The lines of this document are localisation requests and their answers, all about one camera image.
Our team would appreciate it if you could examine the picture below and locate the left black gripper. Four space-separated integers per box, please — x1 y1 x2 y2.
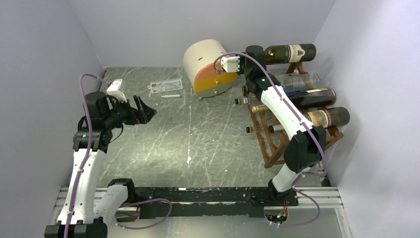
104 94 157 129

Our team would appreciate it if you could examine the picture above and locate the dark green wine bottle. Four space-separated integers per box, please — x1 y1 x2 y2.
264 44 316 64

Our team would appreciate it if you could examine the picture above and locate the clear square glass bottle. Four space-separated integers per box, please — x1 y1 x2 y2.
275 73 320 94

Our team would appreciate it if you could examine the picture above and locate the gold-foil dark wine bottle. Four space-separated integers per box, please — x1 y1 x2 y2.
247 88 337 112

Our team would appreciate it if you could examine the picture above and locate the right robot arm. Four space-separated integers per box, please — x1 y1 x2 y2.
183 44 326 205

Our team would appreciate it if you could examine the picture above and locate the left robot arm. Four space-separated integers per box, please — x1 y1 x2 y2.
44 92 157 238

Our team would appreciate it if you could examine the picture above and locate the wooden wine rack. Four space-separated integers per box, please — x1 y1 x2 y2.
245 60 344 169

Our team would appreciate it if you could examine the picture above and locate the green wine bottle tan label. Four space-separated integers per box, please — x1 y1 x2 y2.
303 107 351 128

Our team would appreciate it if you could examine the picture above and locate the white marker pen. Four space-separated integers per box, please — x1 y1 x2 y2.
161 94 182 98

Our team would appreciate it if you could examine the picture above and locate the round cream drawer cabinet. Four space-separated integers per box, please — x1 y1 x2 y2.
183 39 236 98

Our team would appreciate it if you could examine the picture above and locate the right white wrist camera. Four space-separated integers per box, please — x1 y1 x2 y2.
220 56 240 73

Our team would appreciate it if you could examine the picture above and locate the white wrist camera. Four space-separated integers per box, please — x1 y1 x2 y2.
106 79 127 103
220 56 240 73

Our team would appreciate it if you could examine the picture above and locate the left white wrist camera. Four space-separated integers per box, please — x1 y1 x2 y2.
106 79 127 103

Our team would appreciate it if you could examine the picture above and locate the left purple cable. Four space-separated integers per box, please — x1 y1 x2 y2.
63 73 110 238

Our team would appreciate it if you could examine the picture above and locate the purple cable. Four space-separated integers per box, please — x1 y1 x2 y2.
63 73 110 238
213 51 329 228

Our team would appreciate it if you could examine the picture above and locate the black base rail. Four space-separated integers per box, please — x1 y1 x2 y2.
127 187 299 219

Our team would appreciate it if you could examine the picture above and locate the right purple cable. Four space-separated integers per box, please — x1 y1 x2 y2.
213 51 329 228

